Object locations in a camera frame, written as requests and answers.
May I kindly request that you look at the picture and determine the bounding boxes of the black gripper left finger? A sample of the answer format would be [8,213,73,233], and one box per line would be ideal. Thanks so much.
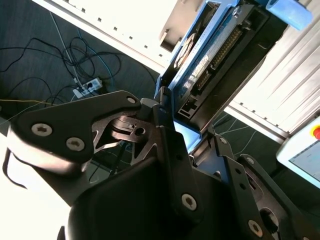
[6,86,205,225]

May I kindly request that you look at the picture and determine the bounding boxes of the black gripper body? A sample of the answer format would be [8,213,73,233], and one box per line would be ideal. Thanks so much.
[57,154,254,240]

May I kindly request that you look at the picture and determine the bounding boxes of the hard disk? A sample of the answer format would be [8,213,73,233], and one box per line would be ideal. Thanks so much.
[153,0,315,157]

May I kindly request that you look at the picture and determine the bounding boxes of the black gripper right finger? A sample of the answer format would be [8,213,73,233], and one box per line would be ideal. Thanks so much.
[207,126,311,240]

